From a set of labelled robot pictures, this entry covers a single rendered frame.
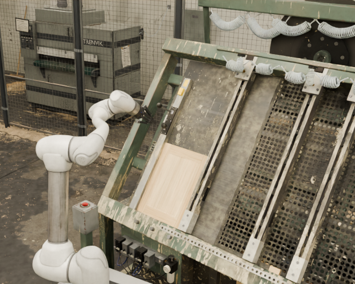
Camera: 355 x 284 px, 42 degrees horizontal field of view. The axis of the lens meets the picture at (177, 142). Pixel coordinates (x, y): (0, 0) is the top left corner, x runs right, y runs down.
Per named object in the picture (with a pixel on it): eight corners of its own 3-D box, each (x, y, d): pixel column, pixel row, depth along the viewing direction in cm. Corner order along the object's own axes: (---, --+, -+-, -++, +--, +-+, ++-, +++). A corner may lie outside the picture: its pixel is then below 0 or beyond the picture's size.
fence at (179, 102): (132, 208, 309) (128, 207, 305) (187, 80, 321) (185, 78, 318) (137, 210, 306) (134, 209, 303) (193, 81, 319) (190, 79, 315)
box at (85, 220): (72, 230, 306) (71, 205, 299) (87, 222, 314) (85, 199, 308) (85, 236, 299) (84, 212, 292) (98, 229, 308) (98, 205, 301)
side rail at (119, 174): (111, 198, 328) (101, 194, 319) (172, 59, 342) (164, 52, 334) (117, 200, 324) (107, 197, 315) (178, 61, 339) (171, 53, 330)
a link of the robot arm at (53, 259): (67, 289, 234) (27, 283, 239) (80, 276, 250) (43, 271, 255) (69, 137, 225) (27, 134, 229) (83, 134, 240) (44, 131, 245)
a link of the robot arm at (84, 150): (103, 131, 234) (78, 129, 237) (90, 150, 219) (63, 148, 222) (106, 153, 241) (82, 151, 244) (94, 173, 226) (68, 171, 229)
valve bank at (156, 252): (106, 263, 302) (105, 232, 293) (121, 253, 313) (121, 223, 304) (165, 297, 274) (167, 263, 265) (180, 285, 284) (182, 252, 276)
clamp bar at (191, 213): (180, 229, 286) (160, 222, 266) (251, 58, 301) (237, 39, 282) (193, 235, 280) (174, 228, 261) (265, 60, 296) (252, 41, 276)
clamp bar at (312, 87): (243, 258, 260) (226, 252, 241) (317, 69, 276) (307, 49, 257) (259, 265, 255) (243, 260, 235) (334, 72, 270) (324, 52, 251)
